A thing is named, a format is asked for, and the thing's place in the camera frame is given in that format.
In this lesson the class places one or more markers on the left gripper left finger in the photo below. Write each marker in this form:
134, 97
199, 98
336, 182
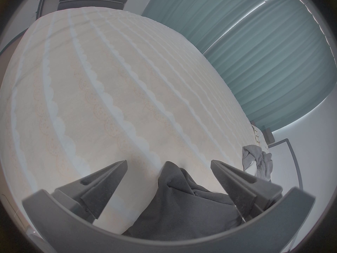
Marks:
100, 183

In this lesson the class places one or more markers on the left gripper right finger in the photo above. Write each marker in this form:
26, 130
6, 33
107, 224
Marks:
234, 186

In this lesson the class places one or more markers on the black T-shirt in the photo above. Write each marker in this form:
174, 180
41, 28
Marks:
184, 209

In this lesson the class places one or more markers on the pile of clothes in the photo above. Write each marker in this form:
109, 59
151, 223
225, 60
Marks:
252, 157

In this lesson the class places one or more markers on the bed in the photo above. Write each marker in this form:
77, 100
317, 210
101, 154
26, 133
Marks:
118, 88

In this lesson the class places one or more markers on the white printed pillow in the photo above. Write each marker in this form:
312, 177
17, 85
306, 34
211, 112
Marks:
259, 137

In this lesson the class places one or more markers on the grey bedside table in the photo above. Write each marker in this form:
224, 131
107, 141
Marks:
268, 134

